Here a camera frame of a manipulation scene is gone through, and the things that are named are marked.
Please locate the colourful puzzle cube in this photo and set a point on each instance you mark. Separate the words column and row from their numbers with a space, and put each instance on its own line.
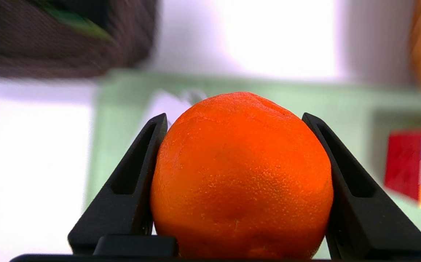
column 407, row 163

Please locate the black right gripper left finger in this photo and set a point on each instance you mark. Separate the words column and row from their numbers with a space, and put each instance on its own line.
column 123, row 203

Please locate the orange fruit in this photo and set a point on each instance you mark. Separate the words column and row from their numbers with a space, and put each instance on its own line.
column 239, row 174

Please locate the light green plastic tray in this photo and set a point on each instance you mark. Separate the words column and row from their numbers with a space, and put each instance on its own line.
column 349, row 109

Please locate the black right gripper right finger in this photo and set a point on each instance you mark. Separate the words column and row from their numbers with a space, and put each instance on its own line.
column 370, row 218

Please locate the dark brown wicker basket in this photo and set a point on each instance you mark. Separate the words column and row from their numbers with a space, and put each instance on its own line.
column 50, row 54

